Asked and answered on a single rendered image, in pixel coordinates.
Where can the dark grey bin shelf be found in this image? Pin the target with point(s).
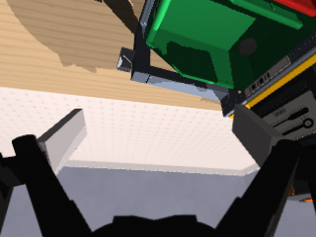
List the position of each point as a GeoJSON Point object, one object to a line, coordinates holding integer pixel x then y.
{"type": "Point", "coordinates": [142, 72]}

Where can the green open bin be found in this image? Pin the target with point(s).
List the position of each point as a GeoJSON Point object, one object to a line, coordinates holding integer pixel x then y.
{"type": "Point", "coordinates": [200, 38]}

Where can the yellow flat bar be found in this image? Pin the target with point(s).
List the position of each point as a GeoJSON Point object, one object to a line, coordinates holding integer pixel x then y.
{"type": "Point", "coordinates": [282, 80]}

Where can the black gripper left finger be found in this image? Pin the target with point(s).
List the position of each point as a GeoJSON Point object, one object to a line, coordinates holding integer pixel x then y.
{"type": "Point", "coordinates": [57, 215]}

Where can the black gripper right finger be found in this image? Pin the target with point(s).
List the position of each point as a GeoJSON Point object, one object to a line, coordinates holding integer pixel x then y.
{"type": "Point", "coordinates": [258, 211]}

